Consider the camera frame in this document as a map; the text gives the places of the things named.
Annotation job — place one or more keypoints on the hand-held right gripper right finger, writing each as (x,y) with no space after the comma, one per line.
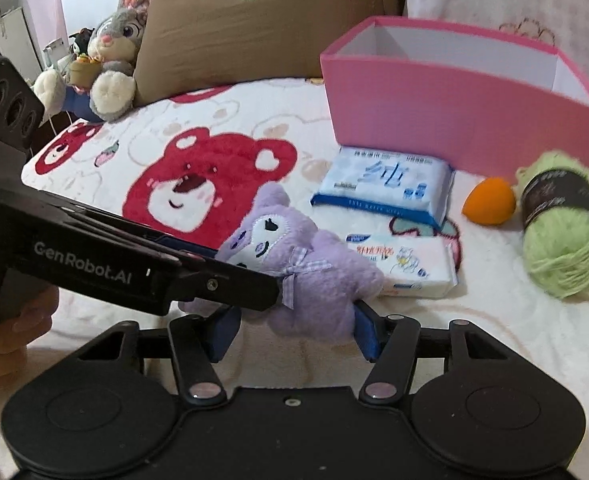
(367,335)

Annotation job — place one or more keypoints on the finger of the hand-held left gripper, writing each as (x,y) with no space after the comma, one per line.
(224,285)
(174,246)

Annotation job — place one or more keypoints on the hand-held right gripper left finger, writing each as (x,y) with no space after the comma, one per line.
(226,334)

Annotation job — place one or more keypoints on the purple plush toy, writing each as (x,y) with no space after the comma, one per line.
(319,270)

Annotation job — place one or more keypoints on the orange makeup sponge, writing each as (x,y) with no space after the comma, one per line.
(489,205)

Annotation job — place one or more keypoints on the green yarn ball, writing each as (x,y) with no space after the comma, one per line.
(564,250)

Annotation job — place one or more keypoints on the pink box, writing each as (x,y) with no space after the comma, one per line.
(449,105)

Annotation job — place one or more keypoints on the person's left hand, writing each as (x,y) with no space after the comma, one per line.
(14,345)

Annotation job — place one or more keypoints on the white tissue pack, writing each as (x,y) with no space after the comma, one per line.
(414,265)

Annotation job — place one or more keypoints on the red bear printed blanket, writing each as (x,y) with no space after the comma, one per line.
(199,125)

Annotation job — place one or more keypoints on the blue tissue pack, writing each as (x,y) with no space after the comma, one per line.
(384,180)

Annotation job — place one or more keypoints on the small black plush toy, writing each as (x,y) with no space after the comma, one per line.
(82,42)

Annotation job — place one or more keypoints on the grey rabbit plush toy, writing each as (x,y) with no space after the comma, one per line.
(117,35)

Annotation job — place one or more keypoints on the white cabinet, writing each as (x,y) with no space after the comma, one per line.
(9,45)

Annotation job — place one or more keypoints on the brown pillow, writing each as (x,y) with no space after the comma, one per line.
(274,35)

